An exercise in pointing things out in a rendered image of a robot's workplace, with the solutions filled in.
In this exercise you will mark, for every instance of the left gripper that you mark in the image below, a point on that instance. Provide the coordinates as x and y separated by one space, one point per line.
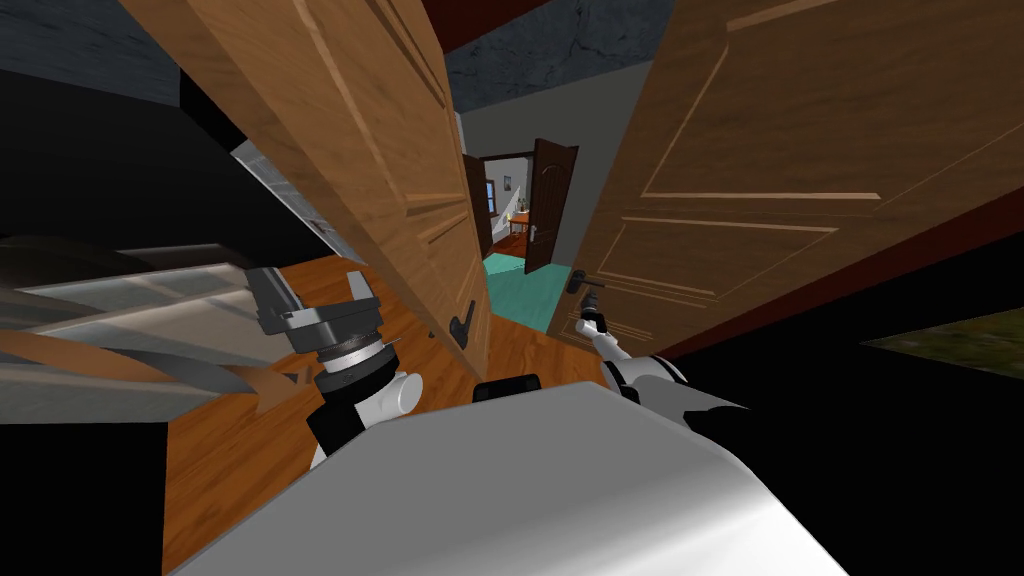
336 324

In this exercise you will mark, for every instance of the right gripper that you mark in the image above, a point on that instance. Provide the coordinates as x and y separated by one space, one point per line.
590 306

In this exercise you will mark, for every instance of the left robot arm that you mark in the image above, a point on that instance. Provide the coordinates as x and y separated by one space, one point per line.
362 374

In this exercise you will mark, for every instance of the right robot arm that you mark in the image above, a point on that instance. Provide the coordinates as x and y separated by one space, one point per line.
644 376

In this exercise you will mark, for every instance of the dark brown door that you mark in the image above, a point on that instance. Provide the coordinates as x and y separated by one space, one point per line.
552 200
478 208

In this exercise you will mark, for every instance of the orange wooden table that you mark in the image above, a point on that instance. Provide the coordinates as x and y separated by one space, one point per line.
520 218

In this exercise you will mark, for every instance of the brown wooden door leaf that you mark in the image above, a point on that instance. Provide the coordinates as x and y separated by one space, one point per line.
760 120
320 120

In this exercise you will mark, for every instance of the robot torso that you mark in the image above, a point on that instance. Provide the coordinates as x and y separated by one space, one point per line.
544 488

